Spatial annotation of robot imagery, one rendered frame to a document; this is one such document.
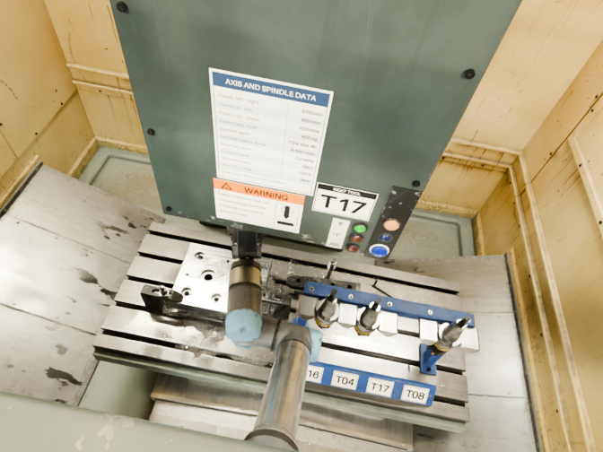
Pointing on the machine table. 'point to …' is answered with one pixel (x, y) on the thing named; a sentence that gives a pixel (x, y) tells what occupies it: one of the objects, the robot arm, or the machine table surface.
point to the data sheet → (268, 130)
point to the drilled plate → (209, 281)
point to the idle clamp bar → (318, 282)
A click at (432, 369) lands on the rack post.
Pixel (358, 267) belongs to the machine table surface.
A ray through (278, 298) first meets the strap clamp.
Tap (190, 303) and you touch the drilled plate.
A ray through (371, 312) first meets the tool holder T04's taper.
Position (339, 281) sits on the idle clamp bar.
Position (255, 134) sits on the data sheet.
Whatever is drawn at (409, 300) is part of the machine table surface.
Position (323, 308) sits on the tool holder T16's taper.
